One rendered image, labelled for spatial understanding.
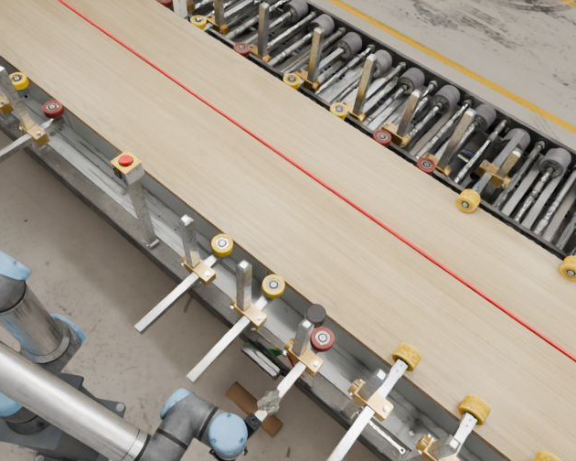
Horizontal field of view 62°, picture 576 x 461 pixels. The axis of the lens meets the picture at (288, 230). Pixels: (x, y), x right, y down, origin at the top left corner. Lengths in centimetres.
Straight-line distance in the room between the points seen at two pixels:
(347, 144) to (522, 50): 281
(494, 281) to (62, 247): 224
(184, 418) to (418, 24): 390
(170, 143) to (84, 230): 110
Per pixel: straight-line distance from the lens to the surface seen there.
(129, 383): 258
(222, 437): 126
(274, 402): 160
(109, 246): 291
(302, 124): 216
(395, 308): 174
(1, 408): 177
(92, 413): 125
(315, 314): 145
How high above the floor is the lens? 244
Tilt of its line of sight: 58 degrees down
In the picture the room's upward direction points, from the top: 9 degrees clockwise
